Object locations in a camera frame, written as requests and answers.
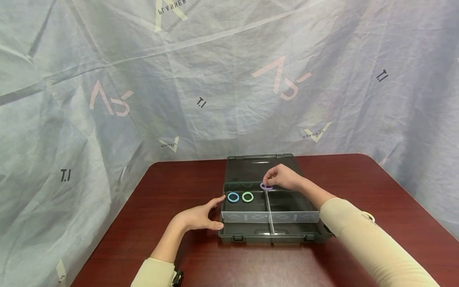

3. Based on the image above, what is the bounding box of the person's left hand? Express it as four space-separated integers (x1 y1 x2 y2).
173 195 227 234

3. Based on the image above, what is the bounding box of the clear grey plastic organizer box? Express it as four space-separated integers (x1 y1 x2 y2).
218 153 333 245

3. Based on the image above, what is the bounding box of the person's left forearm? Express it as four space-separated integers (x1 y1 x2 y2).
130 218 190 287

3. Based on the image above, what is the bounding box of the person's right hand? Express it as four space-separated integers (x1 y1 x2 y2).
263 163 306 191

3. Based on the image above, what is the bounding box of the person's right forearm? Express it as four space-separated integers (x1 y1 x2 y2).
301 178 441 287

